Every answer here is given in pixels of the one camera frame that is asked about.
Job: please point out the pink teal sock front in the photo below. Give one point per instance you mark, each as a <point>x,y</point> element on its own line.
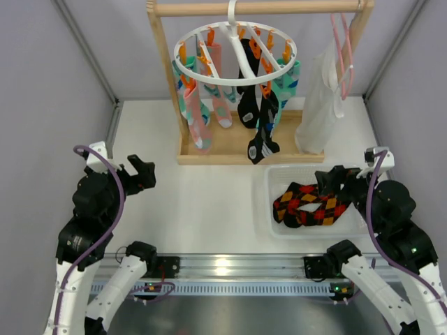
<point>198,117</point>

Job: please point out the wooden clothes rack frame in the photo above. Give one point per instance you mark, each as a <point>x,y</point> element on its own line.
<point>229,145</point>

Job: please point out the pink teal sock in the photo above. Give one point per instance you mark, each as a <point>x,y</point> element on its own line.
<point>219,103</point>
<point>198,117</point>

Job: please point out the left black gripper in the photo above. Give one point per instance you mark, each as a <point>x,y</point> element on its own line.
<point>134,176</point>

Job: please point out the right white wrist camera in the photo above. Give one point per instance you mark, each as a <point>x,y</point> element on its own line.
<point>377,158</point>

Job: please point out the orange clothes peg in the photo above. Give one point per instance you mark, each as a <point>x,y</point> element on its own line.
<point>266,90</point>

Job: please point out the perforated cable duct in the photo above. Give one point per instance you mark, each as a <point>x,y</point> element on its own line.
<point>259,288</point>

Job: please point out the aluminium mounting rail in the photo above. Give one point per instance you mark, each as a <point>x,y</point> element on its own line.
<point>227,267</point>

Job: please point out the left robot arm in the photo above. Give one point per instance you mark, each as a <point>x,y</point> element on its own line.
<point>81,248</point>

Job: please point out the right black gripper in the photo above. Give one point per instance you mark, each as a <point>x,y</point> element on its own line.
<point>344,182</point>

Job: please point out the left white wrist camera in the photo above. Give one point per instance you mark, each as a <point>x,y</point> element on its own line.
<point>100,161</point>

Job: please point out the mint green sock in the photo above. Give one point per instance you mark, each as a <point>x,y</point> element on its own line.
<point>285,88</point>
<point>180,88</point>

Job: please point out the white round clip hanger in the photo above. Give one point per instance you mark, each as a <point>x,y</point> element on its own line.
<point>263,53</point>

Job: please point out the white plastic basket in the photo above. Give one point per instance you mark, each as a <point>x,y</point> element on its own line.
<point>277,178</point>

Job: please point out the black white striped sock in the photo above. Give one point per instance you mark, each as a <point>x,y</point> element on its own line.
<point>262,145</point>

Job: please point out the orange black argyle sock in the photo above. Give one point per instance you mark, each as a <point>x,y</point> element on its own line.
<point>295,196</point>

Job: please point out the black sock with grey patch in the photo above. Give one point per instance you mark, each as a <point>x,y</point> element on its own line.
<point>247,108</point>

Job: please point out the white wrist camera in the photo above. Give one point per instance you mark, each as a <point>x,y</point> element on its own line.
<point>377,158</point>
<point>100,161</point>

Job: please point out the white cloth garment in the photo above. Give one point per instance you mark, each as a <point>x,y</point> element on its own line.
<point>323,104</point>

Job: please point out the red black argyle sock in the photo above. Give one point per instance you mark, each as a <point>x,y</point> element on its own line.
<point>329,209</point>

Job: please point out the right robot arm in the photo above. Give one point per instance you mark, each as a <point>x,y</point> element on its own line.
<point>387,208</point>

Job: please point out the pink wire hanger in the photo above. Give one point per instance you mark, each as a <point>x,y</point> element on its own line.
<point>345,54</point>

